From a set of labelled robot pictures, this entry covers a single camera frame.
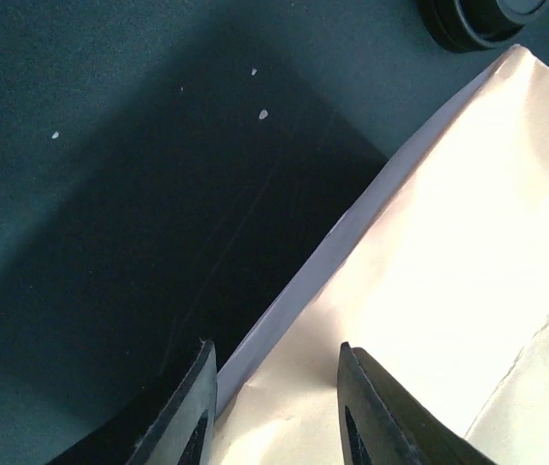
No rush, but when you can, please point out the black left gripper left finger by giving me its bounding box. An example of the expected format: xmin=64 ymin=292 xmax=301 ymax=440
xmin=50 ymin=341 xmax=217 ymax=465

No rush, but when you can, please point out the kraft bag with white handles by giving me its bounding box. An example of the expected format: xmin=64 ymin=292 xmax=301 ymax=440
xmin=210 ymin=46 xmax=549 ymax=464

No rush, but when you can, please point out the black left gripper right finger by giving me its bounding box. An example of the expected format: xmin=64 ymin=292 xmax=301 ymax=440
xmin=337 ymin=342 xmax=492 ymax=465

